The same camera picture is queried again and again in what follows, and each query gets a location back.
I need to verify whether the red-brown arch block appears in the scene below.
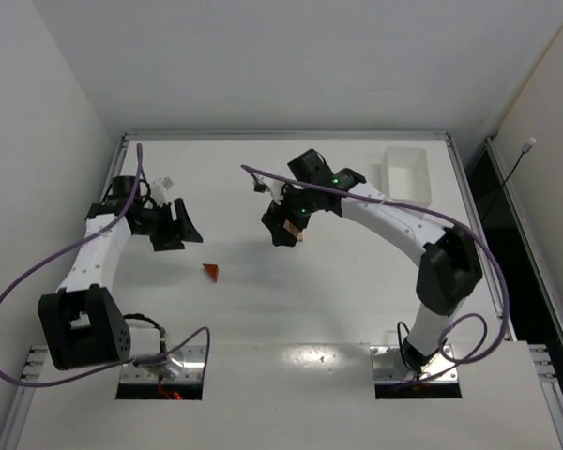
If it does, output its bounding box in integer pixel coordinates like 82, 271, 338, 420
283, 220, 304, 242

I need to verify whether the red-brown triangle block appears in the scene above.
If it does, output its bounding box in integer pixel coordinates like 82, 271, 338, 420
203, 263, 220, 283

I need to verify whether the white plastic box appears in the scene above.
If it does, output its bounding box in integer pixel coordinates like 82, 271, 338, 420
379, 146, 432, 207

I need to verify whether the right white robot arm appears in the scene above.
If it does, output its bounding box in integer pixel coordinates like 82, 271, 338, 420
253, 149, 482, 372

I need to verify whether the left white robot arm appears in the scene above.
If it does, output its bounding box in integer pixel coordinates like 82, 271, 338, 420
38, 175, 203, 370

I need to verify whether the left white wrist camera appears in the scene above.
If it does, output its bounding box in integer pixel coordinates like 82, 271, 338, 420
150, 176, 174, 203

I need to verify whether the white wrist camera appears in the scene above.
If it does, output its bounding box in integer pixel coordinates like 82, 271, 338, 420
253, 176, 285, 204
150, 176, 174, 203

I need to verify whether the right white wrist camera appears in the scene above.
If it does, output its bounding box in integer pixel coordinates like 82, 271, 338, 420
253, 176, 285, 204

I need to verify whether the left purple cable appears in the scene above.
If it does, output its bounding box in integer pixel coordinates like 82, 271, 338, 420
0, 142, 211, 388

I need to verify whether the purple cable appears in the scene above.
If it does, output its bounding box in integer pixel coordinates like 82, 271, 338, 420
0, 142, 211, 388
240, 163, 510, 388

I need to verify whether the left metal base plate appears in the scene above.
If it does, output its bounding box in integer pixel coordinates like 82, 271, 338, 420
119, 346, 206, 384

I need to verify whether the metal base plate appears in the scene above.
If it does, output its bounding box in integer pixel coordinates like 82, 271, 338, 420
370, 345, 459, 387
119, 346, 206, 384

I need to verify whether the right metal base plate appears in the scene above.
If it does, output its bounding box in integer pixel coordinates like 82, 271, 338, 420
370, 345, 459, 387

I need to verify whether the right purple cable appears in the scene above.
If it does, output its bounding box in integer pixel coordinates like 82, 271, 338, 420
240, 163, 510, 388

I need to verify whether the black cable white plug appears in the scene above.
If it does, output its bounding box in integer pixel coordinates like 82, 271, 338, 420
500, 137, 537, 189

